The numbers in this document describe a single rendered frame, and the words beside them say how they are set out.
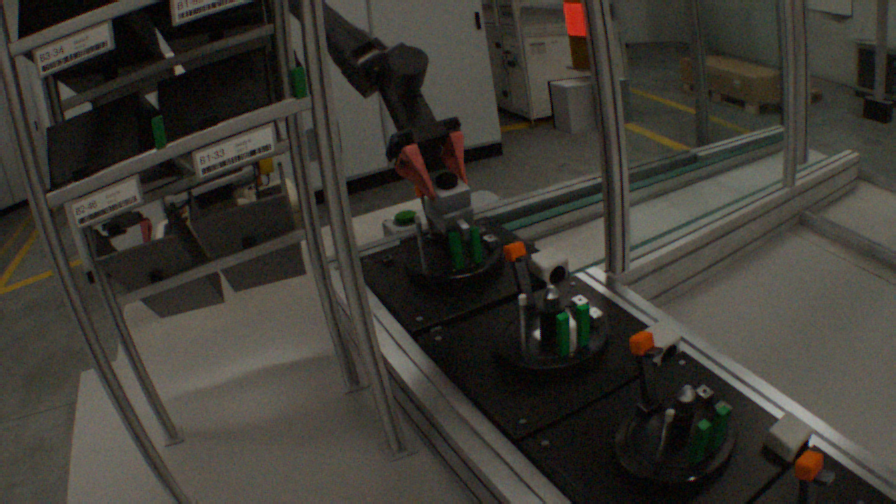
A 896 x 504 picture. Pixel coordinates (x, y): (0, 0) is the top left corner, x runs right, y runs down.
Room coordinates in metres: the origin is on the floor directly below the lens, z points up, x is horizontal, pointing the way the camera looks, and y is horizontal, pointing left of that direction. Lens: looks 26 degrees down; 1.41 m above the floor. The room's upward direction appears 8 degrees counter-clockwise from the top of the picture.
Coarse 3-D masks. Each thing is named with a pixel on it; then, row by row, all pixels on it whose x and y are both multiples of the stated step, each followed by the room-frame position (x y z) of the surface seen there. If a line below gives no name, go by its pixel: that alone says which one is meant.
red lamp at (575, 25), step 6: (564, 6) 0.80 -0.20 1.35; (570, 6) 0.79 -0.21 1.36; (576, 6) 0.78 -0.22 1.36; (564, 12) 0.81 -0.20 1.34; (570, 12) 0.79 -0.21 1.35; (576, 12) 0.78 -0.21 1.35; (570, 18) 0.79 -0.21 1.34; (576, 18) 0.78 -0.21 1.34; (582, 18) 0.78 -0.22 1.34; (570, 24) 0.79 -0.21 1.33; (576, 24) 0.78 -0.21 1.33; (582, 24) 0.78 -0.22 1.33; (570, 30) 0.79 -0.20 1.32; (576, 30) 0.78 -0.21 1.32; (582, 30) 0.78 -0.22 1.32
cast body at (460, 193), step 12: (432, 180) 0.83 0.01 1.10; (444, 180) 0.81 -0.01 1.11; (456, 180) 0.81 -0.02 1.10; (444, 192) 0.80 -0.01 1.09; (456, 192) 0.80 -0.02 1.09; (468, 192) 0.81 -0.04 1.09; (432, 204) 0.83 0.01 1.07; (444, 204) 0.80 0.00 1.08; (456, 204) 0.80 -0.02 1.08; (468, 204) 0.81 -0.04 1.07; (432, 216) 0.83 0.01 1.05; (444, 216) 0.80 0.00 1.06; (456, 216) 0.80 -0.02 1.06; (468, 216) 0.81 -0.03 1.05; (444, 228) 0.80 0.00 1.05; (456, 228) 0.80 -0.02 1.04; (468, 228) 0.79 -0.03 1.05
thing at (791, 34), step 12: (792, 0) 0.98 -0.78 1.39; (792, 12) 0.98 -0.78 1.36; (792, 24) 0.98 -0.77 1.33; (792, 36) 0.98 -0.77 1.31; (792, 48) 0.98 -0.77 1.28; (792, 60) 0.98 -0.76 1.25; (792, 72) 0.98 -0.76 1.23; (792, 84) 0.98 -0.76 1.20; (792, 96) 0.98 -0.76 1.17; (792, 108) 0.98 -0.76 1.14; (792, 120) 0.98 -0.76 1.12; (792, 132) 0.98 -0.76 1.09; (792, 144) 0.97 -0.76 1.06; (792, 156) 0.98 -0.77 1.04; (792, 168) 0.98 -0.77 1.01; (792, 180) 0.98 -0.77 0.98
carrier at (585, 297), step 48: (576, 288) 0.72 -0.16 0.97; (432, 336) 0.66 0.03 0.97; (480, 336) 0.65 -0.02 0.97; (528, 336) 0.60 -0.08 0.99; (576, 336) 0.57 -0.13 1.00; (624, 336) 0.59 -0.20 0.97; (672, 336) 0.54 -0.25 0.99; (480, 384) 0.55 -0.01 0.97; (528, 384) 0.54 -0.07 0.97; (576, 384) 0.52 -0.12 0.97; (624, 384) 0.50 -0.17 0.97; (528, 432) 0.45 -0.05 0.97
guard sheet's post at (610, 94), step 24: (600, 0) 0.77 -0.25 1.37; (600, 24) 0.76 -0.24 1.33; (600, 48) 0.75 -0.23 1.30; (600, 72) 0.76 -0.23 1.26; (600, 96) 0.77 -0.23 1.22; (600, 120) 0.77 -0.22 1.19; (600, 144) 0.78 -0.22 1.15; (624, 144) 0.76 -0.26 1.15; (624, 168) 0.76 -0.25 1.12; (624, 192) 0.76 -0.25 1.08; (624, 216) 0.76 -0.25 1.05; (624, 240) 0.76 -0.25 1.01; (624, 264) 0.76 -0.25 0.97
